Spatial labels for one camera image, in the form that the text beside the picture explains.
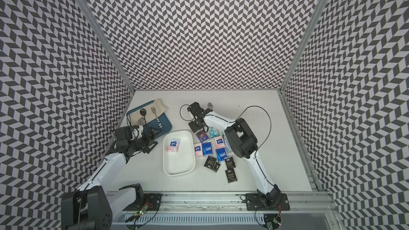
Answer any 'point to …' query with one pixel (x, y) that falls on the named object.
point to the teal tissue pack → (213, 132)
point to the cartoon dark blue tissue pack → (202, 136)
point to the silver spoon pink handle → (210, 105)
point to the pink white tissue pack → (173, 145)
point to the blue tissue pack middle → (207, 149)
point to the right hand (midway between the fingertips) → (197, 126)
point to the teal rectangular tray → (157, 126)
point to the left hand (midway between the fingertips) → (160, 136)
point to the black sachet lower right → (231, 175)
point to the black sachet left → (210, 162)
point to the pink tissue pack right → (219, 142)
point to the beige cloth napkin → (159, 107)
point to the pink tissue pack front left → (198, 149)
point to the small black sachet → (216, 166)
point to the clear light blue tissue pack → (227, 146)
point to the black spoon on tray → (143, 112)
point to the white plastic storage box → (182, 162)
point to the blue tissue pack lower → (221, 154)
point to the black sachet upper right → (230, 162)
